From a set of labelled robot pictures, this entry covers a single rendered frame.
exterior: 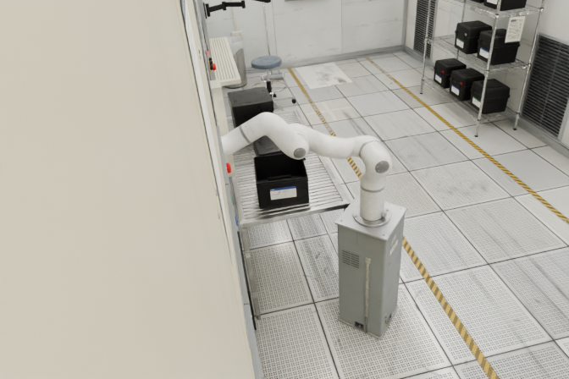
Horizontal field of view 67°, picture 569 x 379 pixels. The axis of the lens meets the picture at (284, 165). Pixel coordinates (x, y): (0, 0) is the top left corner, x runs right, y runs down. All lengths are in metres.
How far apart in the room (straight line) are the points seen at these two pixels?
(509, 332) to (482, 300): 0.24
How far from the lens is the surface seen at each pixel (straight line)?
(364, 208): 2.19
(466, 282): 3.08
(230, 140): 1.85
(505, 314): 2.97
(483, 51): 4.68
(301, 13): 6.48
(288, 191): 2.29
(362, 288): 2.46
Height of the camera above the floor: 2.18
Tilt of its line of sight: 32 degrees down
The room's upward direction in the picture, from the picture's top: 6 degrees counter-clockwise
